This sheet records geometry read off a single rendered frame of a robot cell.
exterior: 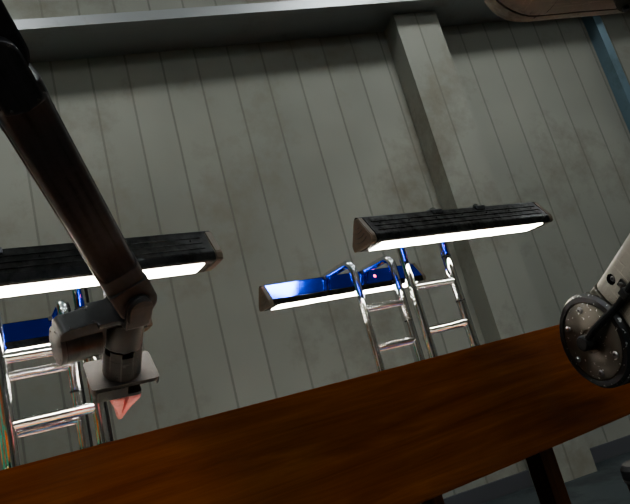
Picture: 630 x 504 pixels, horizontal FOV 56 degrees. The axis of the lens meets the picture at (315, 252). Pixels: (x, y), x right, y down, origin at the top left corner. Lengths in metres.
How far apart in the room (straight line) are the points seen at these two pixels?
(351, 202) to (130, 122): 1.33
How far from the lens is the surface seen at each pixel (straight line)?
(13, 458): 1.19
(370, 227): 1.33
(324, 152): 3.57
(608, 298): 0.84
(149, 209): 3.32
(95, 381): 0.96
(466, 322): 1.66
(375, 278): 2.00
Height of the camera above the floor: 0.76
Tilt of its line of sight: 13 degrees up
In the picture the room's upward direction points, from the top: 15 degrees counter-clockwise
